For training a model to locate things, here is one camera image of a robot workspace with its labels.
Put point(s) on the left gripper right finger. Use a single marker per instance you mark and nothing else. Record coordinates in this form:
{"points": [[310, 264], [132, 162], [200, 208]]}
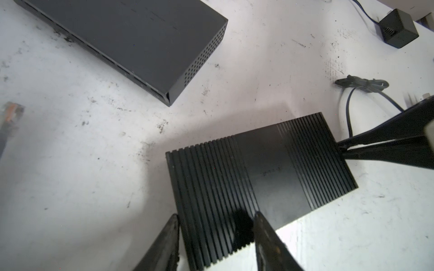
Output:
{"points": [[271, 253]]}

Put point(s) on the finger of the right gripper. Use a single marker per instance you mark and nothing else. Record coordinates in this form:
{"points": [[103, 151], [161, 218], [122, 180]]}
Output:
{"points": [[414, 152], [407, 124]]}

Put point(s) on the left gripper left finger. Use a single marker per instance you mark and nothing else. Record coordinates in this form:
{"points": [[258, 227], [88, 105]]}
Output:
{"points": [[163, 254]]}

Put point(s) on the ribbed black network switch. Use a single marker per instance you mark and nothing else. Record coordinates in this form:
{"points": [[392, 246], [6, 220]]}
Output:
{"points": [[284, 171]]}

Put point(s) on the right black power adapter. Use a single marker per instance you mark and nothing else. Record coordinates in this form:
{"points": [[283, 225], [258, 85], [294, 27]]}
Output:
{"points": [[397, 28]]}

